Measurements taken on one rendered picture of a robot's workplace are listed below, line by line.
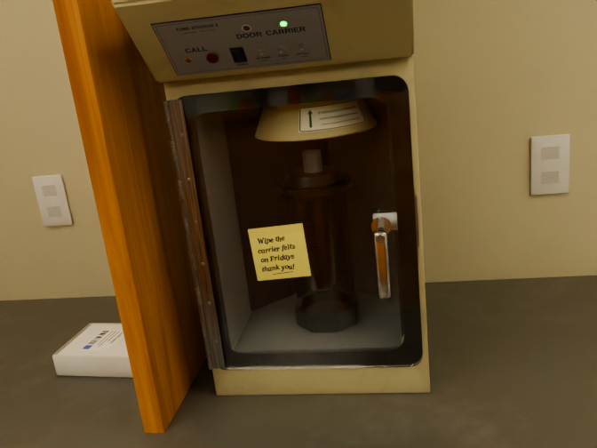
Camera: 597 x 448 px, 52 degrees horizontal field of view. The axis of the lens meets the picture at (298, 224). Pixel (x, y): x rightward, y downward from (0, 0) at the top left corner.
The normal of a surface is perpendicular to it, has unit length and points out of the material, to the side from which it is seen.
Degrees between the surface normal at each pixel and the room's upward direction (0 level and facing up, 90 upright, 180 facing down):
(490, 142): 90
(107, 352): 0
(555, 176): 90
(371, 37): 135
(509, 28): 90
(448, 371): 0
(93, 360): 90
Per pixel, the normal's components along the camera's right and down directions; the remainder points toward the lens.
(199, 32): -0.03, 0.89
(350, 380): -0.14, 0.31
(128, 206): 0.98, -0.06
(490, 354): -0.11, -0.95
